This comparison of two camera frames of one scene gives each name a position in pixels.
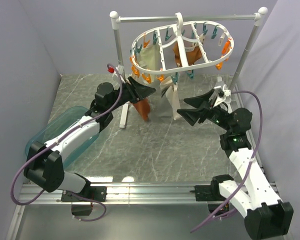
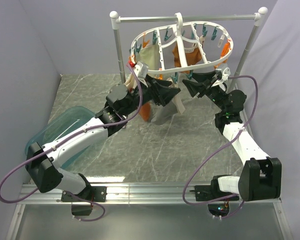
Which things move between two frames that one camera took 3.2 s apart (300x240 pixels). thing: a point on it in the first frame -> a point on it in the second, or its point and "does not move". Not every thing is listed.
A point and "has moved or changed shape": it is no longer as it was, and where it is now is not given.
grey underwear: [170, 88] has moved or changed shape
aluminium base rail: [132, 211] does not move
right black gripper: [192, 115] -> [194, 88]
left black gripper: [137, 91] -> [160, 95]
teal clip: [175, 79] does not move
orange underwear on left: [143, 107] does not move
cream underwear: [149, 57] does not move
